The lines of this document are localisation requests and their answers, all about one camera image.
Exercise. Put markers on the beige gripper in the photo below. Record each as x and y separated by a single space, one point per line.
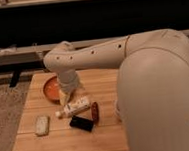
68 80

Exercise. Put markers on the white sponge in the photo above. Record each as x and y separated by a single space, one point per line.
42 126

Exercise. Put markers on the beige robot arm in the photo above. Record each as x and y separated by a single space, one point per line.
152 84

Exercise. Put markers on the white plastic bottle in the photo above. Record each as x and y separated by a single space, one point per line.
74 108

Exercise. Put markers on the black rectangular box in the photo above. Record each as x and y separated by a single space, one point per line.
82 123

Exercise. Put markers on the wooden bench rail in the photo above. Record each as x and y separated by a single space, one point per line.
33 53

